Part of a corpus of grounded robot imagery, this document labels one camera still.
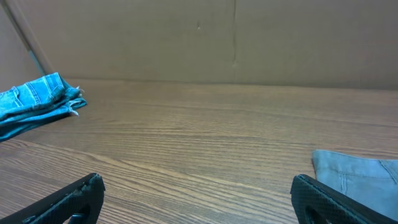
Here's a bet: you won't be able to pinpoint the light blue denim jeans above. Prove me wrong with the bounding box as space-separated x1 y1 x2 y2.
1 72 87 141

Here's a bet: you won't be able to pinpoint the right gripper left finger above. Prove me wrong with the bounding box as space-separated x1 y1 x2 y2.
1 173 105 224

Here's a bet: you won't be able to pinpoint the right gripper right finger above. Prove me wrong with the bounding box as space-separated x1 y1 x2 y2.
290 174 397 224

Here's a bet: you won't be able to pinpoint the grey trousers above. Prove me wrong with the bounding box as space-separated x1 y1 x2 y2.
312 150 397 220

